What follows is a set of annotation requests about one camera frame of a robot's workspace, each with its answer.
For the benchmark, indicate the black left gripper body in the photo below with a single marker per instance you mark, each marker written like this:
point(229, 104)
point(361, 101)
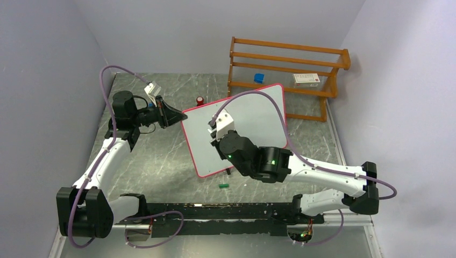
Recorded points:
point(149, 115)

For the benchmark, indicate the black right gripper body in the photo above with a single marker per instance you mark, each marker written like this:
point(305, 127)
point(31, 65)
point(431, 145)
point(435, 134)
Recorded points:
point(214, 141)

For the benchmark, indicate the pink framed whiteboard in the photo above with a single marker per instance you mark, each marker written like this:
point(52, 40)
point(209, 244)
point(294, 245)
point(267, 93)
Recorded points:
point(255, 117)

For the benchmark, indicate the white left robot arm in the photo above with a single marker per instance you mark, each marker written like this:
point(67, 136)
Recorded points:
point(83, 209)

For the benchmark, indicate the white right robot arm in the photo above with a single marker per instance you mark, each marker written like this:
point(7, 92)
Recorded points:
point(348, 187)

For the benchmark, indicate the red black stamp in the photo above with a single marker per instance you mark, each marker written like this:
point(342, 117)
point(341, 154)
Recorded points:
point(200, 101)

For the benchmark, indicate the blue block on shelf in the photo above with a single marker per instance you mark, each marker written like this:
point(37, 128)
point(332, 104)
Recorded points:
point(259, 78)

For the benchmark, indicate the wooden shelf rack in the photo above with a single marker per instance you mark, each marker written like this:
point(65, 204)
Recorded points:
point(279, 61)

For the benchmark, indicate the white red small box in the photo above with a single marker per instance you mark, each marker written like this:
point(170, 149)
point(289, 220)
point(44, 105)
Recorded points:
point(306, 79)

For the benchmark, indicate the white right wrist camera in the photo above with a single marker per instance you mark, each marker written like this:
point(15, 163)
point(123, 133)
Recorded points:
point(225, 117)

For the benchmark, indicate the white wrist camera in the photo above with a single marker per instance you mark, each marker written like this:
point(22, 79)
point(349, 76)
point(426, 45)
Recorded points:
point(225, 117)
point(152, 90)

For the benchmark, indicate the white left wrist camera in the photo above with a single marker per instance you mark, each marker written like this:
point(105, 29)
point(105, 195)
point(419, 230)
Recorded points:
point(152, 90)

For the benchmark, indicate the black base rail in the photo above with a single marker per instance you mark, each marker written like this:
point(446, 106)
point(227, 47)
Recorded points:
point(227, 218)

